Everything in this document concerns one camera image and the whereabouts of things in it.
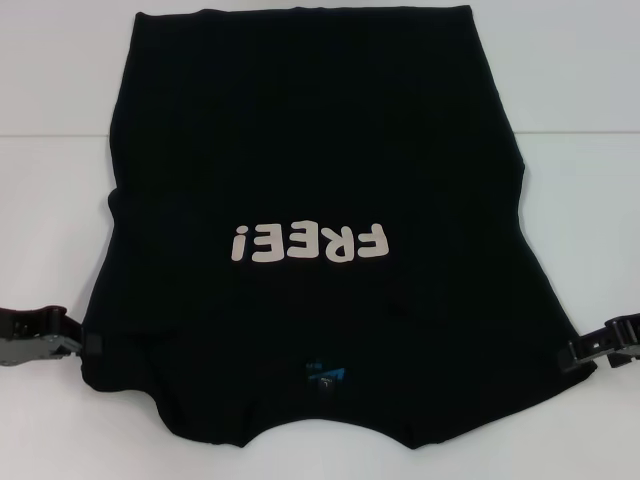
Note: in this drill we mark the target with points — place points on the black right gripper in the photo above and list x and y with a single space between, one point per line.
632 330

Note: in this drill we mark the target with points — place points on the black shirt with FREE print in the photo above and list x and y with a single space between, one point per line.
300 150

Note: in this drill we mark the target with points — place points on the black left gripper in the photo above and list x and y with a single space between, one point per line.
20 325

